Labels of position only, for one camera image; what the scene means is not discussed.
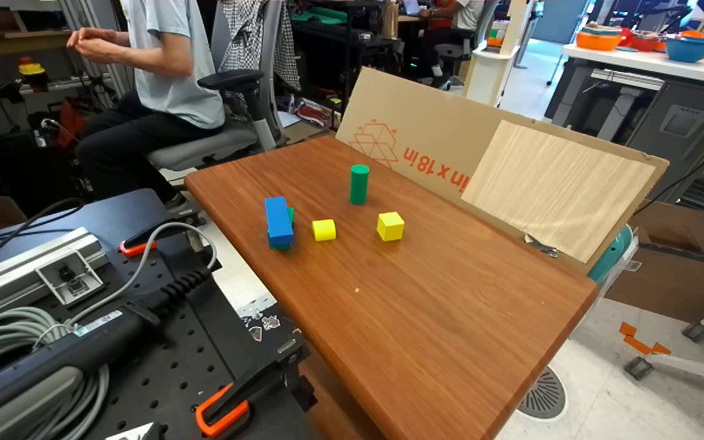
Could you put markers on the person in orange shirt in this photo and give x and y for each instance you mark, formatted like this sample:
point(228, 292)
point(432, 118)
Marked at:
point(449, 21)

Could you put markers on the green cylinder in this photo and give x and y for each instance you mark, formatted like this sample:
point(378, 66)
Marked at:
point(361, 187)

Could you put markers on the small rounded yellow cube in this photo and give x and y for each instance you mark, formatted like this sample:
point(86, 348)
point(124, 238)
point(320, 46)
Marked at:
point(325, 230)

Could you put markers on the green flat block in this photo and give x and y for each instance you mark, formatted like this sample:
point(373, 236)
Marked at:
point(292, 215)

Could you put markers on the person in light shirt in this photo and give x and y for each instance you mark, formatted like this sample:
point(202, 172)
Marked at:
point(169, 73)

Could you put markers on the grey office chair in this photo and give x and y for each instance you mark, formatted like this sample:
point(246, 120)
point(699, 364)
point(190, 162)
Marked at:
point(239, 82)

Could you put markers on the light wood panel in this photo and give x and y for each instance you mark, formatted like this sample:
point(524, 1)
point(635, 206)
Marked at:
point(557, 187)

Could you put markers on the dark blue board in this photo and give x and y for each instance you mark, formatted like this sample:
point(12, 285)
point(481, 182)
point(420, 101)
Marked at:
point(98, 215)

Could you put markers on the orange black clamp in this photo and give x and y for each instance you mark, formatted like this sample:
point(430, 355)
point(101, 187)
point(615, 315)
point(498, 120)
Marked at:
point(135, 248)
point(227, 412)

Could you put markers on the brown cardboard box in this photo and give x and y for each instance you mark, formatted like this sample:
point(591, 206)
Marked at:
point(678, 276)

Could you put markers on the round floor drain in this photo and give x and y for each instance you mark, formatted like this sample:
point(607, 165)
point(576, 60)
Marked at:
point(543, 395)

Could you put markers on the blue bowl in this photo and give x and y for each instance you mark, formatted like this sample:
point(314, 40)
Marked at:
point(692, 50)

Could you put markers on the blue block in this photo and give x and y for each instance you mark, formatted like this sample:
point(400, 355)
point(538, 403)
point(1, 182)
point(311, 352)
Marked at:
point(278, 220)

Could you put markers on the grey metal stand base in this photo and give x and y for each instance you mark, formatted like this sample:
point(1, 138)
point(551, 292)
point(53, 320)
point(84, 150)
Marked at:
point(696, 368)

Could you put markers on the teal container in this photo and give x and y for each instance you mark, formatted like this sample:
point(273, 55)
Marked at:
point(613, 255)

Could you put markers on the black perforated breadboard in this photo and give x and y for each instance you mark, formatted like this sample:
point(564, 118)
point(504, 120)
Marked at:
point(183, 358)

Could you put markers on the aluminium rail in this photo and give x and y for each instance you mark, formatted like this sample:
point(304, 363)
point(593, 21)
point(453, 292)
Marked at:
point(18, 271)

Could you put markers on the orange bowl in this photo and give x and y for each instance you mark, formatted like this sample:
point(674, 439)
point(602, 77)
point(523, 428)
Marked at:
point(600, 40)

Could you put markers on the white counter table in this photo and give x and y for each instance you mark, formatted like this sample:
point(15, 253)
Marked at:
point(655, 89)

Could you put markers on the brown cardboard sheet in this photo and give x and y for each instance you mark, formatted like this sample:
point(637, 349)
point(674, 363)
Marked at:
point(416, 129)

